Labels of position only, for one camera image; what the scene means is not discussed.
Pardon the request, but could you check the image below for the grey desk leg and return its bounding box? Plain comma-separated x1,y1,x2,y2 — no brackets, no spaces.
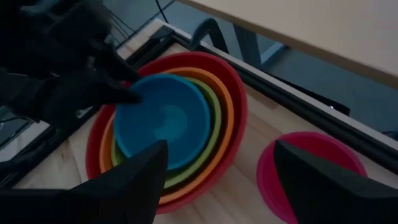
233,24,287,68

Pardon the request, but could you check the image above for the light wooden desk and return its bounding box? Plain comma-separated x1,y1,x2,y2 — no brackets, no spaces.
177,0,398,90

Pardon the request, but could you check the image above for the blue bowl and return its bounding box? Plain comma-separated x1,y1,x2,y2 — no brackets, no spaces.
113,73,212,171

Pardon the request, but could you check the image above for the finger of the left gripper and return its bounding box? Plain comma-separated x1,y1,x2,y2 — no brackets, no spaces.
90,43,141,84
43,77,143,125

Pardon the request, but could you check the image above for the long black cable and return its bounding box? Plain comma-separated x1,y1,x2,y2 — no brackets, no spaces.
154,0,170,24

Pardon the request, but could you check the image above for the orange bowl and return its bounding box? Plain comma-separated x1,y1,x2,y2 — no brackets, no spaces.
98,67,235,205

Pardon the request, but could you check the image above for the large red bowl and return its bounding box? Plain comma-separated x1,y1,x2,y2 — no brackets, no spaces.
85,51,249,215

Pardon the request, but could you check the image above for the small pink bowl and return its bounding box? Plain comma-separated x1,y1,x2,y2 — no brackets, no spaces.
256,131,369,224

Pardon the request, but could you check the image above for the green bowl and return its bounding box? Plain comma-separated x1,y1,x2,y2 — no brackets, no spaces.
110,77,223,190

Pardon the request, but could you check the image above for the black aluminium table frame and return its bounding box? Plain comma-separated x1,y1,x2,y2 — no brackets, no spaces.
0,24,398,189

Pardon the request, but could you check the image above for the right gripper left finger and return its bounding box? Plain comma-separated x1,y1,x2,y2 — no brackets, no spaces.
55,139,169,224

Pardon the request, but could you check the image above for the black desk foot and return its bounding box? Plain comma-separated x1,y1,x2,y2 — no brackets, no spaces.
273,76,351,116

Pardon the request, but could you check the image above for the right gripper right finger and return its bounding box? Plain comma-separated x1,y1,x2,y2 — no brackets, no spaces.
273,139,398,224

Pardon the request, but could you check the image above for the white board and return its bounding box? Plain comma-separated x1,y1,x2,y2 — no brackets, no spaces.
0,120,50,162

